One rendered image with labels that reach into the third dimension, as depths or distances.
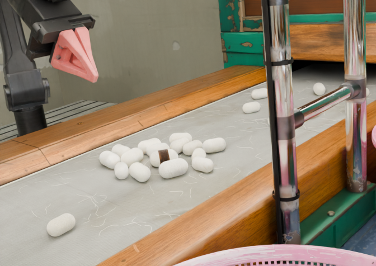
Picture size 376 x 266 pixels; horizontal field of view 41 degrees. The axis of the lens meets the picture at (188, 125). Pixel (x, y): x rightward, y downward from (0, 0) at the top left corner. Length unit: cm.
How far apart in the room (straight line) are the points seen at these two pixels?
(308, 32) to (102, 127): 46
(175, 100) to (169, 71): 154
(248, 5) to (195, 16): 113
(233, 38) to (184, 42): 117
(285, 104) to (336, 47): 55
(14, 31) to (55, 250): 65
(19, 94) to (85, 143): 32
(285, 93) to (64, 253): 26
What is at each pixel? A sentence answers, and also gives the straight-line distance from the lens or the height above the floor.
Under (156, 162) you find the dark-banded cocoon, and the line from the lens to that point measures 66.
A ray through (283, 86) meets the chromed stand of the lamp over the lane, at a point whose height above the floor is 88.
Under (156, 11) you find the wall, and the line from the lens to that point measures 244.
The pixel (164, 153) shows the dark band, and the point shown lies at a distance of 66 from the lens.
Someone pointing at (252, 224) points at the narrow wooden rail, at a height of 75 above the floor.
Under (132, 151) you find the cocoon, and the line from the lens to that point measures 68.
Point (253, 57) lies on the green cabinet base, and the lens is 117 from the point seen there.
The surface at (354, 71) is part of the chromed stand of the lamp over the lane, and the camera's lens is 58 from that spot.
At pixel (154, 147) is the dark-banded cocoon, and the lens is 70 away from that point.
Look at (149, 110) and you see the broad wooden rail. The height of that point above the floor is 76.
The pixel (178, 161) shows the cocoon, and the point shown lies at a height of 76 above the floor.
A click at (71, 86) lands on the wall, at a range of 306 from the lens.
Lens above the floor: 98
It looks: 17 degrees down
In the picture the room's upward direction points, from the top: 7 degrees counter-clockwise
